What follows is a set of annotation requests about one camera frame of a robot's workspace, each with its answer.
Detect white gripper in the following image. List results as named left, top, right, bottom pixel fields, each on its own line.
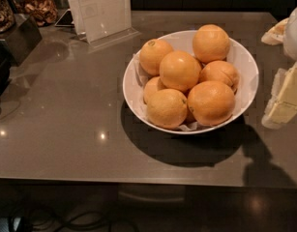
left=261, top=7, right=297, bottom=130

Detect clear acrylic sign holder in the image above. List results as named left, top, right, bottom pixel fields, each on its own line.
left=68, top=0, right=138, bottom=47

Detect black smartphone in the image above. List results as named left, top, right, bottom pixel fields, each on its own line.
left=55, top=9, right=74, bottom=28

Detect glass jar dried snacks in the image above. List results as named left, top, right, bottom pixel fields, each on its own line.
left=11, top=0, right=58, bottom=27

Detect black cable on floor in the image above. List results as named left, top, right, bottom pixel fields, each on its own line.
left=7, top=206, right=139, bottom=232

